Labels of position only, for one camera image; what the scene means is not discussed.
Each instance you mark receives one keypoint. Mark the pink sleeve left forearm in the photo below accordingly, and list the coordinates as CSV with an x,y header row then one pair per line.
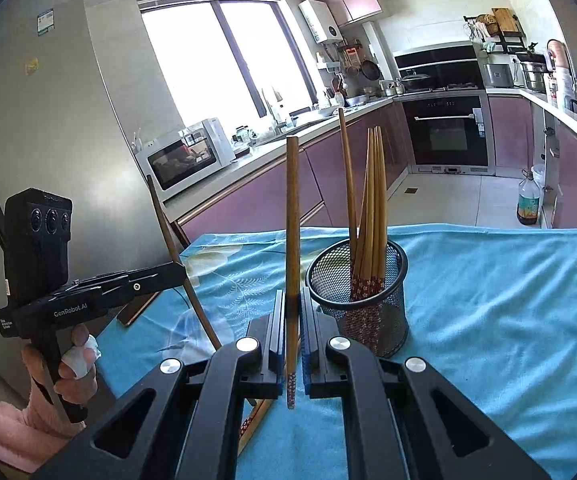
x,y
30,437

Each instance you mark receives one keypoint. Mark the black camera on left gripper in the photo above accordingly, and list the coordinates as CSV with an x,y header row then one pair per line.
x,y
37,232

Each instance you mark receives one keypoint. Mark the steel stock pot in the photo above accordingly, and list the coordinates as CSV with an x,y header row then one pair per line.
x,y
533,66

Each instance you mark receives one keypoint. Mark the blue floral tablecloth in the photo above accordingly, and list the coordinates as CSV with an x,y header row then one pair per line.
x,y
494,311

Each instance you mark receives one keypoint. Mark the white microwave oven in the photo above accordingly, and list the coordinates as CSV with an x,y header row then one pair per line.
x,y
179,159

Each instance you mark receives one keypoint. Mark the bamboo chopstick bundle middle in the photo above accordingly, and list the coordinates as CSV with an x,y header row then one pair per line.
x,y
376,209

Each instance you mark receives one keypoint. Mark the black wok on stove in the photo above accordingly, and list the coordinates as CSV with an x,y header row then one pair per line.
x,y
413,82

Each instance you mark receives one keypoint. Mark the pink kettle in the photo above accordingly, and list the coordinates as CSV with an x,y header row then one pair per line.
x,y
558,55

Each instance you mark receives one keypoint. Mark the white water heater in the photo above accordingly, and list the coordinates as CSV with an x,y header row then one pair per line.
x,y
320,21

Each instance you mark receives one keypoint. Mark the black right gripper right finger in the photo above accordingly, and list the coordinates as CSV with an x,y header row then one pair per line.
x,y
403,420

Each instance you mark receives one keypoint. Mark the purple kitchen base cabinets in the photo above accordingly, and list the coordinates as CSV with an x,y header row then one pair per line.
x,y
249,195

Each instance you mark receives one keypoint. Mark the black smartphone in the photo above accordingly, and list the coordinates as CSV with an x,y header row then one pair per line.
x,y
131,311

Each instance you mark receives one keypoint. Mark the cooking oil bottle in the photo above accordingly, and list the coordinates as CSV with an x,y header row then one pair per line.
x,y
528,200

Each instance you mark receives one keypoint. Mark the bamboo chopstick bundle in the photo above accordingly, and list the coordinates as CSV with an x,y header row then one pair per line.
x,y
382,209
364,260
376,209

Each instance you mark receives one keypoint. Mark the dark tipped bamboo chopstick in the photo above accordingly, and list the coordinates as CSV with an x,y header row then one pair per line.
x,y
252,422

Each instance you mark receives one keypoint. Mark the bamboo chopstick bundle right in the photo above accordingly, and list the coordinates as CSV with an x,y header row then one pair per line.
x,y
382,209

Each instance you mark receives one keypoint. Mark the left hand with bandaged finger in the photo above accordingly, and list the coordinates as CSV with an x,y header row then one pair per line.
x,y
73,389

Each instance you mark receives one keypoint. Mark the silver refrigerator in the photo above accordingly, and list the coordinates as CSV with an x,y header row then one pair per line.
x,y
58,133

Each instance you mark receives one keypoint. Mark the built-in black oven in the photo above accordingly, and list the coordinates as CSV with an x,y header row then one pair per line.
x,y
450,132

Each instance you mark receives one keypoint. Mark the kitchen window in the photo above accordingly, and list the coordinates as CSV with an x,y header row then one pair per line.
x,y
242,62

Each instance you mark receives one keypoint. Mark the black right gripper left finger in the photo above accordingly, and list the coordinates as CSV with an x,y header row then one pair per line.
x,y
181,421

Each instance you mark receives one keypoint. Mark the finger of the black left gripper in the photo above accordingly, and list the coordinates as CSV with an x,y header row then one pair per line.
x,y
121,287

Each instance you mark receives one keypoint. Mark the bamboo chopstick bundle leftmost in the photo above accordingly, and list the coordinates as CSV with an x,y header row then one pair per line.
x,y
364,260

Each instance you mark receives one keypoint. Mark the black wall shelf rack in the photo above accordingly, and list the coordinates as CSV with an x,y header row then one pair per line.
x,y
499,30

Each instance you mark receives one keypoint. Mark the black range hood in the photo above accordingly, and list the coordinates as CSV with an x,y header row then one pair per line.
x,y
452,65

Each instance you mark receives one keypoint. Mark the black mesh utensil holder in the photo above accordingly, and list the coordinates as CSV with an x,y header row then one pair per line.
x,y
368,310

